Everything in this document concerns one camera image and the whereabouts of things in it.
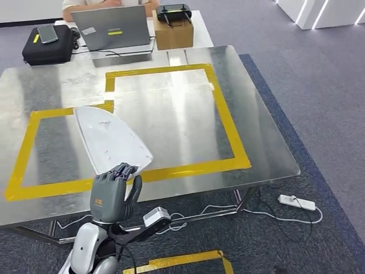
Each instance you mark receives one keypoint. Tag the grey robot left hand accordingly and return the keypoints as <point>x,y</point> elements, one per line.
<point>105,200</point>

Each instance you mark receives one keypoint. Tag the white plastic part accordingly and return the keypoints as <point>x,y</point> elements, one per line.
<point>108,140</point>

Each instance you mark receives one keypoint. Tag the steel workbench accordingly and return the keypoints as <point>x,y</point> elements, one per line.
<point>256,113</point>

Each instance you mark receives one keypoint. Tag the small yellow tape rectangle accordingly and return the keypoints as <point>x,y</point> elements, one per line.
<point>26,151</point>

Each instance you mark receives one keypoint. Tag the yellow floor tape outline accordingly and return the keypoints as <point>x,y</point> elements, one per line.
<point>182,260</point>

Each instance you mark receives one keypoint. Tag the black carrying case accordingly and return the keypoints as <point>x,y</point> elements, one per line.
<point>48,51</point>

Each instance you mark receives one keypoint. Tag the grey laptop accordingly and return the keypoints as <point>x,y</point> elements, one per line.
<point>114,26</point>

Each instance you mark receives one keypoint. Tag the smartphone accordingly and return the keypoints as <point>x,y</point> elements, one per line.
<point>47,34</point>

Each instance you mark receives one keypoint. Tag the cardboard box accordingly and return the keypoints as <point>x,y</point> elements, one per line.
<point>173,36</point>

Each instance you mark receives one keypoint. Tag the person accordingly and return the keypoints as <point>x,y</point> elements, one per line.
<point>68,15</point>

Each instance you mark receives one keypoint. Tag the black remote controller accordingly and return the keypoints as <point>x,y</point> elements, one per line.
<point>173,11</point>

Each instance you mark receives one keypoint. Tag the white table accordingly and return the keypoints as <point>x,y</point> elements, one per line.
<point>202,34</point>

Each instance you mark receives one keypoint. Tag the white power strip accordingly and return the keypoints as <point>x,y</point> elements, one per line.
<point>296,202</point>

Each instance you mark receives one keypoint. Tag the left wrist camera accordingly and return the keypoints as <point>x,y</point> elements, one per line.
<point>156,216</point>

